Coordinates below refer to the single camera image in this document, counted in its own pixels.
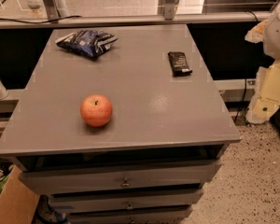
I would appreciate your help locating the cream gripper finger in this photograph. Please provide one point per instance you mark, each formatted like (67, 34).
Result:
(266, 99)
(256, 34)

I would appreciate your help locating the red apple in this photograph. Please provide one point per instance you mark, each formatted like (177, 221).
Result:
(96, 110)

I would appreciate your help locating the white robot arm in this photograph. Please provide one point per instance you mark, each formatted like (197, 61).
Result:
(271, 39)

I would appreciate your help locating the blue chip bag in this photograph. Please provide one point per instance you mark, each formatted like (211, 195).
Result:
(88, 43)

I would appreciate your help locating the top grey drawer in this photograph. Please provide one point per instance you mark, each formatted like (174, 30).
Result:
(120, 177)

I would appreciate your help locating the grey drawer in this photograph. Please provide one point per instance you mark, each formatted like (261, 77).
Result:
(127, 201)
(156, 215)
(120, 177)

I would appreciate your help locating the middle grey drawer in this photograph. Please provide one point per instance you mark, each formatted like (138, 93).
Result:
(127, 201)

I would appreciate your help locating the grey drawer cabinet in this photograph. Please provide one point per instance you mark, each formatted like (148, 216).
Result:
(156, 117)

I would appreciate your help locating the bottom grey drawer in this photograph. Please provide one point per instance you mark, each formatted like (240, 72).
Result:
(156, 215)

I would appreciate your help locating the brown cardboard box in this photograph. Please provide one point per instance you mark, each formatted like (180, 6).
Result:
(17, 202)

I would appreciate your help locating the grey metal rail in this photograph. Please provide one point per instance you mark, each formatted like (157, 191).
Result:
(78, 22)

